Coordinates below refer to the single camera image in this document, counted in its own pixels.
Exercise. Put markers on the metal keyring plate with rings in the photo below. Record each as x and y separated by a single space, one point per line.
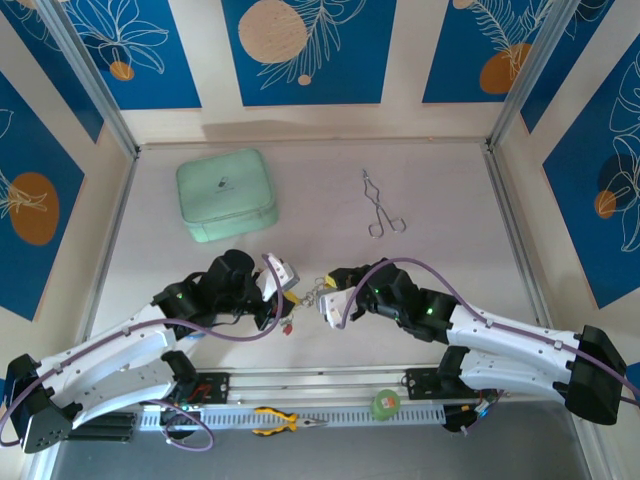
315 287

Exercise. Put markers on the red tag key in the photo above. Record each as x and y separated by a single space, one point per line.
288 330

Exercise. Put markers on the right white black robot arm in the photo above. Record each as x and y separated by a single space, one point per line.
500 330

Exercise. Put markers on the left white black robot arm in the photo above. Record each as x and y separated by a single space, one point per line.
110 350

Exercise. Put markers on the metal crucible tongs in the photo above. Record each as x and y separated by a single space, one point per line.
382 211

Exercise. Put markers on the mint green zip case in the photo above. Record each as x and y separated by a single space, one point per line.
220 185

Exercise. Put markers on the green tape roll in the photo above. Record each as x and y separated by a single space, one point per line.
384 405

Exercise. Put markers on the yellow black pliers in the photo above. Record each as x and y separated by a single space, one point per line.
280 415

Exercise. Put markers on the black ridged block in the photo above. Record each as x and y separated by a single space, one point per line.
115 425

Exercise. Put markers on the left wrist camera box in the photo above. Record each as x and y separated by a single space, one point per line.
280 277

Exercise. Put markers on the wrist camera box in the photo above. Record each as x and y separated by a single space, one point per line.
280 277
335 305

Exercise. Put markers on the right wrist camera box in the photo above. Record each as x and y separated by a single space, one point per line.
335 305

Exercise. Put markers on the aluminium front rail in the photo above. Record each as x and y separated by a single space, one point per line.
320 385

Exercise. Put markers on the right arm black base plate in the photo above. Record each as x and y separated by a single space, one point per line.
417 382

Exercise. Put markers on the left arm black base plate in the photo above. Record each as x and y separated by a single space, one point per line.
217 385

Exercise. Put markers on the aluminium side rail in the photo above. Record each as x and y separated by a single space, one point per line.
495 175
119 220

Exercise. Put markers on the aluminium corner post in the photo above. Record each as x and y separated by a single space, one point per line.
524 75
91 75

